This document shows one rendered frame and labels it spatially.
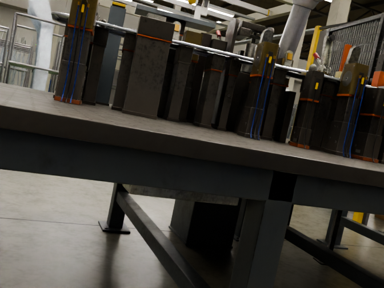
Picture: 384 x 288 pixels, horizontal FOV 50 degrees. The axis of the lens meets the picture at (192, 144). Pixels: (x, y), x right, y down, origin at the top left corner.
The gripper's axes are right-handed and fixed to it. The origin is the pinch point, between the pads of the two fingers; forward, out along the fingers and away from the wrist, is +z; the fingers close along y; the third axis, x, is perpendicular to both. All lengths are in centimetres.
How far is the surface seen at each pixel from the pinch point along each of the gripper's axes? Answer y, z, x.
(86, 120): 117, 50, -42
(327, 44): 20, 2, 57
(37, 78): -582, 42, -140
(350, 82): 58, 23, 48
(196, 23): 6.0, 5.2, -2.0
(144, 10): 6.0, 5.2, -26.3
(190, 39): 21.7, 15.6, -6.8
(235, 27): 19.8, 5.7, 12.1
